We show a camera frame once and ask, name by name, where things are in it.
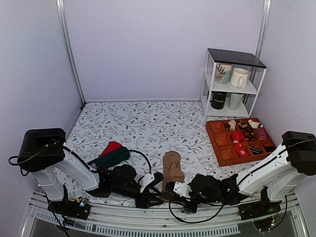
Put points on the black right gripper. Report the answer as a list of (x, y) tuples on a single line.
[(193, 209)]

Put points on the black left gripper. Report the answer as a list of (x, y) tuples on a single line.
[(143, 202)]

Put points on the tan ribbed sock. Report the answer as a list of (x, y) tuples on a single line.
[(171, 173)]

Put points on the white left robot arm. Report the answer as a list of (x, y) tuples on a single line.
[(43, 150)]

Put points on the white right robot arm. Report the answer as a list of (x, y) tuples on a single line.
[(273, 177)]

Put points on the red and green sock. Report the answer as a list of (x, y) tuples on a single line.
[(113, 155)]

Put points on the floral patterned table mat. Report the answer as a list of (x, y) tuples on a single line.
[(150, 129)]

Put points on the red snowflake sock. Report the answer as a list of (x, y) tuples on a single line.
[(241, 151)]

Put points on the orange wooden divider tray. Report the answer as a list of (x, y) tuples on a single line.
[(224, 148)]

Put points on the red rolled sock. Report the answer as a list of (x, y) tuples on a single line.
[(237, 137)]

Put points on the black striped sock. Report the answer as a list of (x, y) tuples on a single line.
[(255, 150)]

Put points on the beige patterned sock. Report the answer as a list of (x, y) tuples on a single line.
[(230, 125)]

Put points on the brown argyle sock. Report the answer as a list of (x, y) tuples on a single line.
[(247, 130)]

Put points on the black folded sock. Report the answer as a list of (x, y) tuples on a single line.
[(269, 149)]

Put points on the purple rolled sock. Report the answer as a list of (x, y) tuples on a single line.
[(260, 133)]

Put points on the black mug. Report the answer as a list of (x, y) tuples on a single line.
[(218, 100)]

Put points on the pale green cup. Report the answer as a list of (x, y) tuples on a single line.
[(235, 100)]

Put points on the white metal shelf rack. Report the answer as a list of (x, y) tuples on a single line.
[(248, 61)]

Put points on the white ceramic mug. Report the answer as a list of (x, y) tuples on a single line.
[(239, 77)]

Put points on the coral pattern mug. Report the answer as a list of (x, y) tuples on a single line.
[(223, 73)]

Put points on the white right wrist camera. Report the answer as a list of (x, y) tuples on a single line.
[(182, 190)]

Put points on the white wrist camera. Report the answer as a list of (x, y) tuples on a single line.
[(182, 190), (145, 181)]

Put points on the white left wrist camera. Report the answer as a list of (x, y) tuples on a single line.
[(145, 181)]

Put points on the aluminium front rail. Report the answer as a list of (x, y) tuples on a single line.
[(120, 221)]

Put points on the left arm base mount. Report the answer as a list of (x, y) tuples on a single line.
[(69, 208)]

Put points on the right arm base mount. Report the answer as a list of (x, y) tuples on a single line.
[(259, 208)]

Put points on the left aluminium corner post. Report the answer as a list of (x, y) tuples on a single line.
[(68, 48)]

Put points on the aluminium corner post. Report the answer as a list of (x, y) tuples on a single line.
[(263, 27), (68, 48)]

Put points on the right aluminium corner post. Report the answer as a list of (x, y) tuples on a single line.
[(263, 27)]

